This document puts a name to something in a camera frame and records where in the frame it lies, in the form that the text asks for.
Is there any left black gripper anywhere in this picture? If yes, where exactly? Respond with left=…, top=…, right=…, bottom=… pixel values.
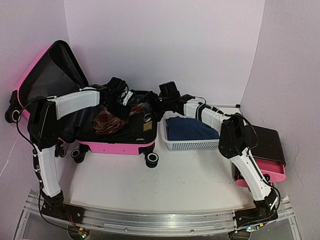
left=104, top=98, right=133, bottom=121

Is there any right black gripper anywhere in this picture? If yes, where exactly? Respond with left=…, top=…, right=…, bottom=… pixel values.
left=138, top=91, right=170, bottom=122

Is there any red plaid cloth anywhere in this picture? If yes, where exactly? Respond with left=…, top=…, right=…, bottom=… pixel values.
left=92, top=103, right=147, bottom=136

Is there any blue cloth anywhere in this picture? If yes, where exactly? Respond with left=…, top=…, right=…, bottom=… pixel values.
left=165, top=116, right=220, bottom=141

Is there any white perforated plastic basket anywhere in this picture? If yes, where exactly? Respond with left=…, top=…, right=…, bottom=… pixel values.
left=159, top=111, right=219, bottom=151

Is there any pink hard-shell suitcase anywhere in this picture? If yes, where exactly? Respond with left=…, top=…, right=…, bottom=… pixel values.
left=4, top=40, right=159, bottom=168

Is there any black dotted cloth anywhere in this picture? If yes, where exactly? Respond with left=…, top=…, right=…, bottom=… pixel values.
left=95, top=112, right=145, bottom=142

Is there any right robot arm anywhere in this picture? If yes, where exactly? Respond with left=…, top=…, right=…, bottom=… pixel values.
left=145, top=81, right=281, bottom=222

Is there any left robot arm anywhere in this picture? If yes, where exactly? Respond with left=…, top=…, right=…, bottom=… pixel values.
left=18, top=77, right=129, bottom=219

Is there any round white black tape roll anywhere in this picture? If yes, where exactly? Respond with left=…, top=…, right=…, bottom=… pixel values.
left=143, top=113, right=152, bottom=123

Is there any tan square box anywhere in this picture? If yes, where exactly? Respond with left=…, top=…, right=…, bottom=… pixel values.
left=143, top=120, right=153, bottom=132

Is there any black and pink drawer organizer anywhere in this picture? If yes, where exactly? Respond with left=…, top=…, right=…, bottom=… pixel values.
left=244, top=125, right=287, bottom=183

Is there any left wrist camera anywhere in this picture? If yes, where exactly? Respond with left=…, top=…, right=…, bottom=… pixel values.
left=120, top=90, right=134, bottom=106

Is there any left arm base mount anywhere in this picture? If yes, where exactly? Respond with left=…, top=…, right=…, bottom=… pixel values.
left=40, top=202, right=85, bottom=224

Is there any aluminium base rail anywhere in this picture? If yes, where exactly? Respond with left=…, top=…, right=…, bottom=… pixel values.
left=22, top=207, right=298, bottom=236

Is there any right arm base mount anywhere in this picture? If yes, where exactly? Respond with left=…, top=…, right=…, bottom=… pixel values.
left=233, top=208, right=278, bottom=229

